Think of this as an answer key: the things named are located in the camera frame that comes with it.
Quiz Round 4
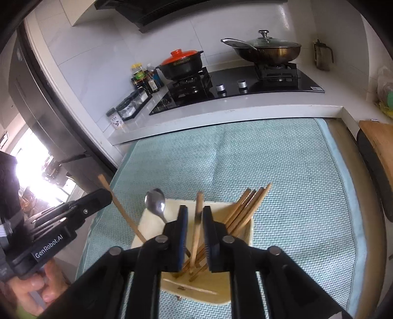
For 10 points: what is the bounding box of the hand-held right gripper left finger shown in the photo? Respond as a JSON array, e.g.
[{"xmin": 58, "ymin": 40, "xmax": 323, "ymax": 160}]
[{"xmin": 61, "ymin": 205, "xmax": 188, "ymax": 319}]

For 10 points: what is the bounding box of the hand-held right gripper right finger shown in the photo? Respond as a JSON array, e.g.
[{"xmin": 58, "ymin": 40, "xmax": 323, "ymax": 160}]
[{"xmin": 202, "ymin": 205, "xmax": 353, "ymax": 319}]

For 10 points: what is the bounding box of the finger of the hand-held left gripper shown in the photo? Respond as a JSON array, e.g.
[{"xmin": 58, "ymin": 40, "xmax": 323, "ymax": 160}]
[
  {"xmin": 34, "ymin": 194, "xmax": 113, "ymax": 238},
  {"xmin": 37, "ymin": 189, "xmax": 112, "ymax": 222}
]

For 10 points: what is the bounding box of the wooden chopstick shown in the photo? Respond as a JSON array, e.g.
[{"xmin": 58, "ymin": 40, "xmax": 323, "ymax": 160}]
[
  {"xmin": 181, "ymin": 183, "xmax": 273, "ymax": 278},
  {"xmin": 190, "ymin": 192, "xmax": 204, "ymax": 269},
  {"xmin": 196, "ymin": 188, "xmax": 252, "ymax": 258},
  {"xmin": 98, "ymin": 174, "xmax": 147, "ymax": 243},
  {"xmin": 192, "ymin": 189, "xmax": 257, "ymax": 266},
  {"xmin": 186, "ymin": 188, "xmax": 265, "ymax": 273}
]

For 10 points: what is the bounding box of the cream plastic utensil holder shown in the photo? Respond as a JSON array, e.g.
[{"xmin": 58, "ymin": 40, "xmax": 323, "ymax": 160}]
[{"xmin": 131, "ymin": 199, "xmax": 255, "ymax": 304}]

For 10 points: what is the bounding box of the metal spoon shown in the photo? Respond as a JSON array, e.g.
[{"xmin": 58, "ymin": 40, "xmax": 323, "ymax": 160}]
[{"xmin": 145, "ymin": 188, "xmax": 169, "ymax": 224}]

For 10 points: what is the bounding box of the person's left hand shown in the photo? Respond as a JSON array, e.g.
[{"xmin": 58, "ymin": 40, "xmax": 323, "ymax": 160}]
[{"xmin": 0, "ymin": 259, "xmax": 70, "ymax": 318}]

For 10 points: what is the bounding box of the white spice shaker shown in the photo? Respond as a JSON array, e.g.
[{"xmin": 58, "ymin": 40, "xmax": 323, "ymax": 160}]
[{"xmin": 106, "ymin": 108, "xmax": 125, "ymax": 131}]

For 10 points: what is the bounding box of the teal woven mat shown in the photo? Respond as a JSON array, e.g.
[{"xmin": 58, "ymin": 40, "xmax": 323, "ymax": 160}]
[{"xmin": 75, "ymin": 118, "xmax": 367, "ymax": 319}]

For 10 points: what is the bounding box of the yellow cap soy sauce bottle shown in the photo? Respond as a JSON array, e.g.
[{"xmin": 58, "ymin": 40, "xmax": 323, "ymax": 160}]
[{"xmin": 131, "ymin": 63, "xmax": 147, "ymax": 89}]

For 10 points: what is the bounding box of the black gas stove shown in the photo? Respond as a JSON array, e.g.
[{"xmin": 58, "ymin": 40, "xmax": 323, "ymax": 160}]
[{"xmin": 149, "ymin": 63, "xmax": 325, "ymax": 115}]

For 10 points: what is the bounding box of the dark sauce bottle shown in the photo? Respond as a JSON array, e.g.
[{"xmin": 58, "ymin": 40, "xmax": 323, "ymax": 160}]
[{"xmin": 145, "ymin": 64, "xmax": 161, "ymax": 89}]

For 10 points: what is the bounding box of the black clay pot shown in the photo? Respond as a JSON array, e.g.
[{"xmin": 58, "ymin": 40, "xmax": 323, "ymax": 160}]
[{"xmin": 156, "ymin": 51, "xmax": 205, "ymax": 81}]

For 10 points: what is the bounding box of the red pot lid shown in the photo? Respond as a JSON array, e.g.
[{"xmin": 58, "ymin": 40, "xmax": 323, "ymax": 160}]
[{"xmin": 161, "ymin": 50, "xmax": 197, "ymax": 66}]

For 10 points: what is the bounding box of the wooden cutting board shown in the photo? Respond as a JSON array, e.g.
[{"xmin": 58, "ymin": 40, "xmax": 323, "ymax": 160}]
[
  {"xmin": 359, "ymin": 120, "xmax": 393, "ymax": 197},
  {"xmin": 356, "ymin": 130, "xmax": 393, "ymax": 223}
]

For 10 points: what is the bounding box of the dark metal wok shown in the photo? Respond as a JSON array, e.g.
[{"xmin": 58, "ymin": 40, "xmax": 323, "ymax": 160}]
[{"xmin": 221, "ymin": 38, "xmax": 302, "ymax": 63}]

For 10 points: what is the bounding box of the black range hood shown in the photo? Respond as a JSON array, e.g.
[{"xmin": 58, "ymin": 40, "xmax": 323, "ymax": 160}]
[{"xmin": 95, "ymin": 0, "xmax": 289, "ymax": 34}]

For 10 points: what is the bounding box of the glass wok lid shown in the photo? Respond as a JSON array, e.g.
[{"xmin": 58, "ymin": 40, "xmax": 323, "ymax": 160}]
[{"xmin": 229, "ymin": 30, "xmax": 300, "ymax": 50}]

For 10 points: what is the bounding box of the clear plastic bag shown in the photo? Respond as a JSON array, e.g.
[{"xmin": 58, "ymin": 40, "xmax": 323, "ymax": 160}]
[{"xmin": 376, "ymin": 64, "xmax": 393, "ymax": 108}]

